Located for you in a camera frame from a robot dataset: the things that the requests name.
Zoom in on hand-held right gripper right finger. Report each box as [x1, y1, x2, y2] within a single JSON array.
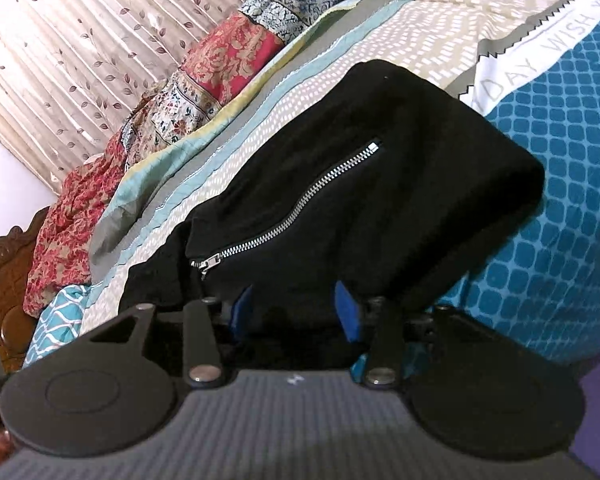
[[332, 280, 467, 392]]

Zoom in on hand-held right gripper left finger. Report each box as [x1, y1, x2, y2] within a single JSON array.
[[89, 284, 256, 387]]

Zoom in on black pants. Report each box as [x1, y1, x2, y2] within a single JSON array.
[[120, 59, 547, 367]]

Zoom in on teal lattice patterned pillow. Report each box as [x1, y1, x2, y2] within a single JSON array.
[[24, 284, 92, 367]]

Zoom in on carved wooden headboard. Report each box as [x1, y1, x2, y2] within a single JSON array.
[[0, 205, 52, 376]]

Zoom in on printed patterned bed sheet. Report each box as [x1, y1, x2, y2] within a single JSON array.
[[24, 0, 600, 366]]

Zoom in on floral patchwork quilt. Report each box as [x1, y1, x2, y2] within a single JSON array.
[[22, 0, 448, 318]]

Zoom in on leaf print pleated curtain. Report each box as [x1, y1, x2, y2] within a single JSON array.
[[0, 0, 293, 196]]

